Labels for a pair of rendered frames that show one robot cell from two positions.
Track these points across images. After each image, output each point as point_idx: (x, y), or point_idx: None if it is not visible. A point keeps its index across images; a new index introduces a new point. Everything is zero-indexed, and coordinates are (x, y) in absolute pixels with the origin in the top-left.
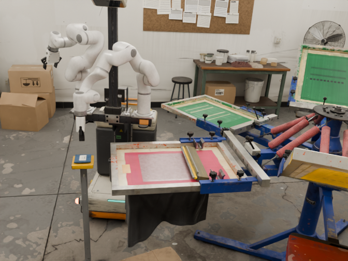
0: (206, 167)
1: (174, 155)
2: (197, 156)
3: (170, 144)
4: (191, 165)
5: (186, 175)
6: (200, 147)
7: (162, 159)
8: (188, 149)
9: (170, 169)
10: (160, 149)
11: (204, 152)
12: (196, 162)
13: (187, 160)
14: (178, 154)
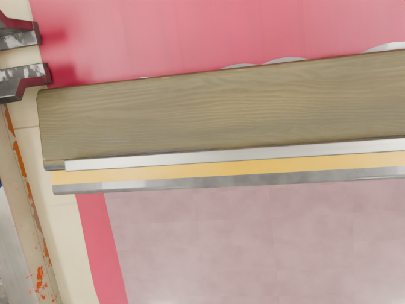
0: (288, 20)
1: (132, 224)
2: (194, 93)
3: (26, 248)
4: (355, 158)
5: (404, 186)
6: (37, 42)
7: (191, 292)
8: (124, 160)
9: (321, 267)
10: (78, 288)
11: (62, 8)
12: (313, 118)
13: (268, 178)
14: (114, 194)
